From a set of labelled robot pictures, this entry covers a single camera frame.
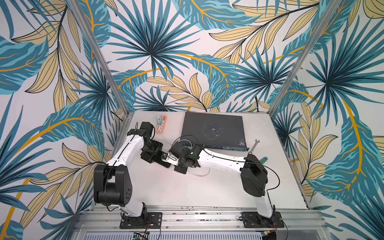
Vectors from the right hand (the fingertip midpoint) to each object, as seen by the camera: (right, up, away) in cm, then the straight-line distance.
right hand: (169, 175), depth 80 cm
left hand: (-6, +11, +5) cm, 13 cm away
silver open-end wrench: (+57, +15, +23) cm, 63 cm away
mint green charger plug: (-12, +30, +29) cm, 43 cm away
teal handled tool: (+57, +5, +15) cm, 59 cm away
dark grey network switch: (+27, +23, +23) cm, 43 cm away
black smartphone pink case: (-5, +10, -6) cm, 13 cm away
